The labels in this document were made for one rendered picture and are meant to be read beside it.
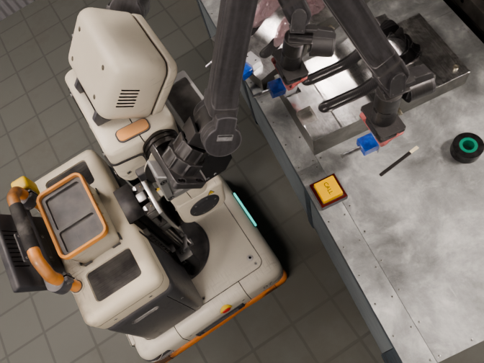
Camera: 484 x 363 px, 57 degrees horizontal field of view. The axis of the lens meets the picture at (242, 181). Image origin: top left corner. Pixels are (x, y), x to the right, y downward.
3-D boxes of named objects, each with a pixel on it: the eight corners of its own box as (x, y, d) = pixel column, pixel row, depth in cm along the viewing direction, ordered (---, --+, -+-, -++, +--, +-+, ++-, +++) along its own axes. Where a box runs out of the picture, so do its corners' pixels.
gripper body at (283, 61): (292, 47, 123) (295, 30, 116) (308, 77, 120) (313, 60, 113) (271, 55, 122) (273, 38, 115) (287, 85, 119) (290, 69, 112)
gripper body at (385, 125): (382, 100, 110) (387, 81, 104) (405, 131, 106) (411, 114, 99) (359, 111, 110) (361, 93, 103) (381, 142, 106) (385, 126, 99)
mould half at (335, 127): (314, 155, 132) (312, 132, 120) (276, 92, 144) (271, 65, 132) (464, 83, 133) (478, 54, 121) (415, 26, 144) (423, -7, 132)
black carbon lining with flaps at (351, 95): (323, 119, 129) (322, 101, 120) (297, 80, 136) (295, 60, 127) (430, 68, 129) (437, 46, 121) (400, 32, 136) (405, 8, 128)
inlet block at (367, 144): (345, 168, 117) (346, 159, 112) (336, 153, 119) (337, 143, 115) (390, 148, 118) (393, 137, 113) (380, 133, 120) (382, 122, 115)
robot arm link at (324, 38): (290, 0, 111) (292, 9, 104) (336, 3, 111) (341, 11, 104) (285, 47, 118) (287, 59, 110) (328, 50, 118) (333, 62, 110)
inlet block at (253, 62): (232, 94, 143) (229, 84, 138) (223, 86, 145) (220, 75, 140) (263, 69, 145) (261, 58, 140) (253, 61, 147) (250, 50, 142)
